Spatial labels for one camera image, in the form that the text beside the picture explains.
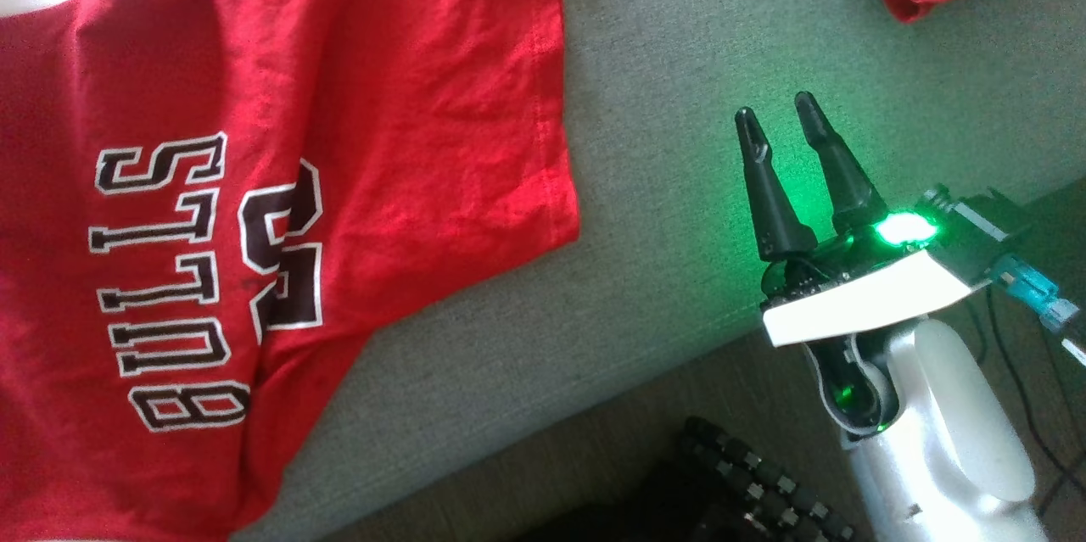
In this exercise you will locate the grey sofa seat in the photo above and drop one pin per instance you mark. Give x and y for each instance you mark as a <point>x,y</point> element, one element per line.
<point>679,58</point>

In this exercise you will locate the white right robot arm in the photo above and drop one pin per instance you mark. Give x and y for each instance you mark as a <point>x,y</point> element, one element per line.
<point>942,440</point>

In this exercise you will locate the red Bulls jersey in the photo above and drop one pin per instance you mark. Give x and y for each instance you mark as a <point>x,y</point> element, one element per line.
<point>254,228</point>

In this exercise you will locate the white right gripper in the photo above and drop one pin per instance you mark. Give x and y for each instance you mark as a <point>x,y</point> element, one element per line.
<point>865,300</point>

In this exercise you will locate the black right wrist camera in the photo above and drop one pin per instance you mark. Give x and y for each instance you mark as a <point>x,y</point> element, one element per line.
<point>976,228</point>

